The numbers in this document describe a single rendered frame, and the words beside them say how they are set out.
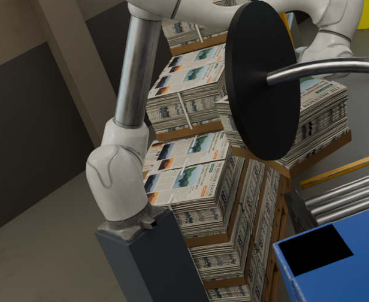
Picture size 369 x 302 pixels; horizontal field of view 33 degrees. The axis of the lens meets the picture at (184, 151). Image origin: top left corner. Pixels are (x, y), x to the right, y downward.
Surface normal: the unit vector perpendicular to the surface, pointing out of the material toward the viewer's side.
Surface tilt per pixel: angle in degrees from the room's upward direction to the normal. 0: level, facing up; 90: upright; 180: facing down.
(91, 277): 0
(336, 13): 68
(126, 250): 90
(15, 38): 90
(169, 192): 1
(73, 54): 90
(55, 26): 90
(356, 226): 0
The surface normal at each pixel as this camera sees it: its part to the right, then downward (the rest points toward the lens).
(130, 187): 0.61, 0.11
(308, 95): -0.20, -0.81
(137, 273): -0.69, 0.51
